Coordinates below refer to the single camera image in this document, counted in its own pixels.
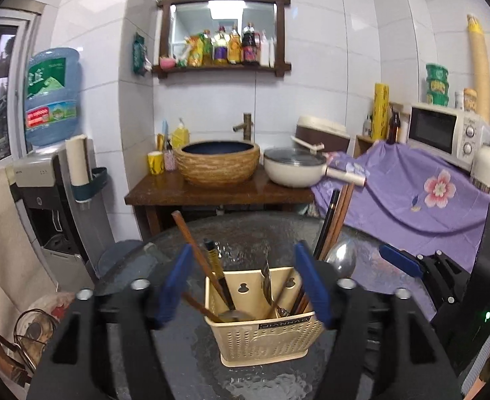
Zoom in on dark brown chopstick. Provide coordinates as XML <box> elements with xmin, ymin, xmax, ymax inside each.
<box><xmin>290</xmin><ymin>190</ymin><xmax>340</xmax><ymax>315</ymax></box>

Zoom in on reddish wooden chopstick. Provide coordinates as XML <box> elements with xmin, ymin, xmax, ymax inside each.
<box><xmin>298</xmin><ymin>182</ymin><xmax>356</xmax><ymax>315</ymax></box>

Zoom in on thin brown chopstick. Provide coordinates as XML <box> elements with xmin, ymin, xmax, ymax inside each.
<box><xmin>182</xmin><ymin>292</ymin><xmax>223</xmax><ymax>323</ymax></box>

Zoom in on wooden handled spoon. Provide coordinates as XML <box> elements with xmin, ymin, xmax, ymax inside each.
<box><xmin>261</xmin><ymin>257</ymin><xmax>292</xmax><ymax>320</ymax></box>

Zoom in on small steel spoon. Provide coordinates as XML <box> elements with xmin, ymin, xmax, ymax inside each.
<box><xmin>219</xmin><ymin>310</ymin><xmax>255</xmax><ymax>322</ymax></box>

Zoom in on black gold chopstick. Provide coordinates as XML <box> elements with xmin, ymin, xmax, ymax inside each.
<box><xmin>203</xmin><ymin>239</ymin><xmax>235</xmax><ymax>311</ymax></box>

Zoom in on brown wooden chopstick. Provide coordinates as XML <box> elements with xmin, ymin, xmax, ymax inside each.
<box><xmin>172</xmin><ymin>210</ymin><xmax>229</xmax><ymax>304</ymax></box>

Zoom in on purple floral cloth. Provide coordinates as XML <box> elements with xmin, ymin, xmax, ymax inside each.
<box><xmin>327</xmin><ymin>142</ymin><xmax>490</xmax><ymax>270</ymax></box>

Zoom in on water dispenser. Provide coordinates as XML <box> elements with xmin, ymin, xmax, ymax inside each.
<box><xmin>14</xmin><ymin>143</ymin><xmax>115</xmax><ymax>292</ymax></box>

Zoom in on dark glass bottle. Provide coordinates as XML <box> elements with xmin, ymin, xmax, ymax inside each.
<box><xmin>387</xmin><ymin>107</ymin><xmax>401</xmax><ymax>145</ymax></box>

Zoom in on white microwave oven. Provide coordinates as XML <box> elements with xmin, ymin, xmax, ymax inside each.
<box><xmin>406</xmin><ymin>103</ymin><xmax>490</xmax><ymax>172</ymax></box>

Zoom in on white brown rice cooker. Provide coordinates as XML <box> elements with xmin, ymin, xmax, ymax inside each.
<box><xmin>295</xmin><ymin>116</ymin><xmax>350</xmax><ymax>153</ymax></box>

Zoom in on white pan with lid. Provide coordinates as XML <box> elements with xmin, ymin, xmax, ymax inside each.
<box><xmin>263</xmin><ymin>147</ymin><xmax>366</xmax><ymax>189</ymax></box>

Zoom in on yellow roll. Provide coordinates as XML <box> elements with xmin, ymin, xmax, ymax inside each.
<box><xmin>371</xmin><ymin>83</ymin><xmax>389</xmax><ymax>141</ymax></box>

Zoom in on beige perforated utensil holder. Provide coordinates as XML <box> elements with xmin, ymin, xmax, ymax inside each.
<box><xmin>205</xmin><ymin>270</ymin><xmax>323</xmax><ymax>367</ymax></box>

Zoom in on green stacked containers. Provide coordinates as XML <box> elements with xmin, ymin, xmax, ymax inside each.
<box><xmin>425</xmin><ymin>63</ymin><xmax>449</xmax><ymax>107</ymax></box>

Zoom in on tall beige rolled mat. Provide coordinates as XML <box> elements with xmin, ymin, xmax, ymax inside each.
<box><xmin>467</xmin><ymin>14</ymin><xmax>490</xmax><ymax>124</ymax></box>

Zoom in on brown wooden counter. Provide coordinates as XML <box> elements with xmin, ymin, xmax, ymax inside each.
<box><xmin>125</xmin><ymin>167</ymin><xmax>313</xmax><ymax>237</ymax></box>

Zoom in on brass faucet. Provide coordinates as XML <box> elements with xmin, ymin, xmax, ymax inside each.
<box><xmin>232</xmin><ymin>113</ymin><xmax>253</xmax><ymax>141</ymax></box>

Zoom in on woven basin sink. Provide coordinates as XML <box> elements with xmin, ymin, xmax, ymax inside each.
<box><xmin>174</xmin><ymin>140</ymin><xmax>260</xmax><ymax>188</ymax></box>

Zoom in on paper towel roll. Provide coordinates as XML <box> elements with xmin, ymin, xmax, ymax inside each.
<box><xmin>65</xmin><ymin>135</ymin><xmax>90</xmax><ymax>187</ymax></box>

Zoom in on yellow cup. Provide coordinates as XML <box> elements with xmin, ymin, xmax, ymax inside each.
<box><xmin>147</xmin><ymin>151</ymin><xmax>165</xmax><ymax>175</ymax></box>

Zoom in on blue water bottle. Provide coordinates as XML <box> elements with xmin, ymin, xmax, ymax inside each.
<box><xmin>24</xmin><ymin>47</ymin><xmax>81</xmax><ymax>148</ymax></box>

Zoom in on yellow soap dispenser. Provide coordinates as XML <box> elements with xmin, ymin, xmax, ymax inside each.
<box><xmin>171</xmin><ymin>118</ymin><xmax>190</xmax><ymax>150</ymax></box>

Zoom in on wooden framed mirror shelf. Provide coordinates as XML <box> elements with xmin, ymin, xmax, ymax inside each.
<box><xmin>152</xmin><ymin>0</ymin><xmax>292</xmax><ymax>80</ymax></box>

